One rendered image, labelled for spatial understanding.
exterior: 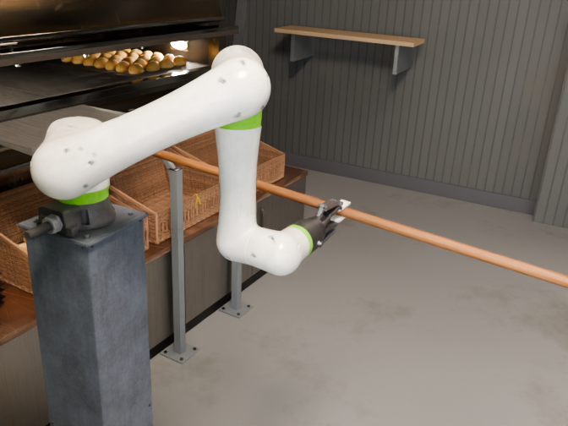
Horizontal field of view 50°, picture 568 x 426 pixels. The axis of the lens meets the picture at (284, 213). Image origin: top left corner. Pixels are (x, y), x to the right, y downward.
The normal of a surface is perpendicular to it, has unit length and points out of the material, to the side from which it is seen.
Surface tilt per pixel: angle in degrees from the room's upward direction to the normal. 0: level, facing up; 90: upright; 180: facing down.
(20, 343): 90
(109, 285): 90
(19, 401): 90
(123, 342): 90
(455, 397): 0
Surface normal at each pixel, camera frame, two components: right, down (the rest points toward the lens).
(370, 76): -0.44, 0.33
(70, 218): 0.89, 0.07
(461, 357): 0.04, -0.92
